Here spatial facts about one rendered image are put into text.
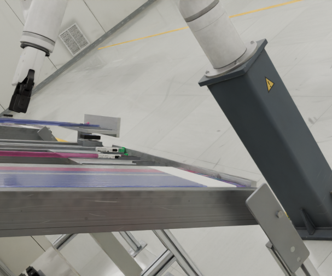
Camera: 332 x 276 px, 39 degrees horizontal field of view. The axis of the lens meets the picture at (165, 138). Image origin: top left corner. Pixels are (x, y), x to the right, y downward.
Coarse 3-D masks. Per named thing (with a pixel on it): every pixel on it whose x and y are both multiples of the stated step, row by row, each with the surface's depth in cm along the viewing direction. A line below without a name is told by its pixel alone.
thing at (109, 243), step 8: (104, 232) 169; (96, 240) 168; (104, 240) 169; (112, 240) 170; (104, 248) 169; (112, 248) 171; (120, 248) 172; (112, 256) 171; (120, 256) 173; (128, 256) 174; (120, 264) 173; (128, 264) 174; (136, 264) 176; (128, 272) 175; (136, 272) 176; (168, 272) 199
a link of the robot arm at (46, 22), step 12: (36, 0) 116; (48, 0) 116; (60, 0) 117; (36, 12) 116; (48, 12) 116; (60, 12) 118; (36, 24) 115; (48, 24) 116; (60, 24) 120; (48, 36) 117
